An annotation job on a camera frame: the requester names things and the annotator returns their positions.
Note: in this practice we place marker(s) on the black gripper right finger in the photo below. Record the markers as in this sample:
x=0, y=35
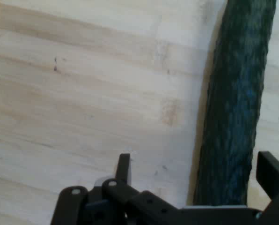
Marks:
x=274, y=175

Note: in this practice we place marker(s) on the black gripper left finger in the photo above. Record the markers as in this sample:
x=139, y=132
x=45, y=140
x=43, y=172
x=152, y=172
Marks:
x=120, y=197

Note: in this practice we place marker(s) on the long dark green cucumber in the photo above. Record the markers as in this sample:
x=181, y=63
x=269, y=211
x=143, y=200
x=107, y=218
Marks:
x=235, y=105

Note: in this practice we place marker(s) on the wooden cutting board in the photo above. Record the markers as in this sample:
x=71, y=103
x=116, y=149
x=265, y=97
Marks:
x=95, y=93

